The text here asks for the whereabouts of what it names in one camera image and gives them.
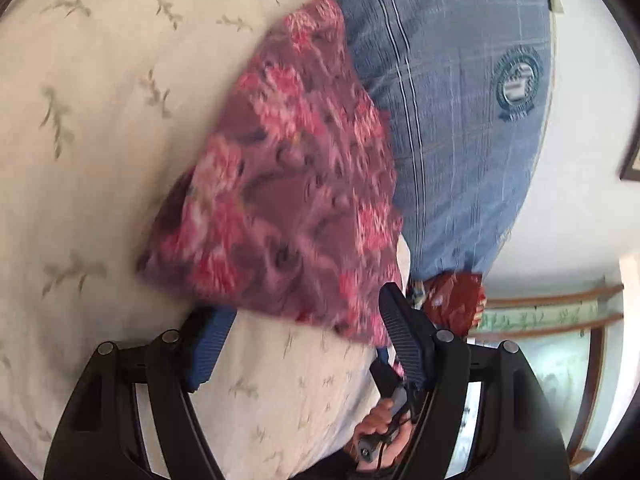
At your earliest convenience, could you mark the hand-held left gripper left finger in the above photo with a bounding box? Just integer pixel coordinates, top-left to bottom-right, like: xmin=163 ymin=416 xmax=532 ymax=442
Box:
xmin=44 ymin=306 xmax=239 ymax=480

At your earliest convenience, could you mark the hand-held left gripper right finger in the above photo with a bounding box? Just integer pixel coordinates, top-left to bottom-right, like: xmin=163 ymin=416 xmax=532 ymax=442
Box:
xmin=377 ymin=282 xmax=572 ymax=480

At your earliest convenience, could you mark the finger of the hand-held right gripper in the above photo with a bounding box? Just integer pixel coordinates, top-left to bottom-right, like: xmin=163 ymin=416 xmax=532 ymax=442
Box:
xmin=369 ymin=346 xmax=408 ymax=393

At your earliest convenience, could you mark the purple floral shirt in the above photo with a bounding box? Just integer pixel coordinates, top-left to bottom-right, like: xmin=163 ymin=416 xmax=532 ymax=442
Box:
xmin=134 ymin=0 xmax=407 ymax=350

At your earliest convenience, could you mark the person's right hand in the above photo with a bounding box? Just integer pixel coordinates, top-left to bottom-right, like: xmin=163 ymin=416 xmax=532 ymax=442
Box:
xmin=352 ymin=396 xmax=417 ymax=474

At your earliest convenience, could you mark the red plastic bag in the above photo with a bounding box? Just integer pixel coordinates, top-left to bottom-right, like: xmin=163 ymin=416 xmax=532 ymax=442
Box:
xmin=424 ymin=272 xmax=487 ymax=339

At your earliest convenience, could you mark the cream leaf print bed sheet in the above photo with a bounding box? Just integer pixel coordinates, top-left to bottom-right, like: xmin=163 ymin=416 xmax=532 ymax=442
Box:
xmin=0 ymin=0 xmax=412 ymax=480

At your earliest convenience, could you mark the blue plaid pillow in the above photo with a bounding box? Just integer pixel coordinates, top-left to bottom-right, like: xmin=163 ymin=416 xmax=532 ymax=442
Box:
xmin=305 ymin=0 xmax=557 ymax=282

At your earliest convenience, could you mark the dark picture frame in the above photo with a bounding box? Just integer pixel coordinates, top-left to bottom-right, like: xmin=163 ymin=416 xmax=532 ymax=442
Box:
xmin=619 ymin=132 xmax=640 ymax=182

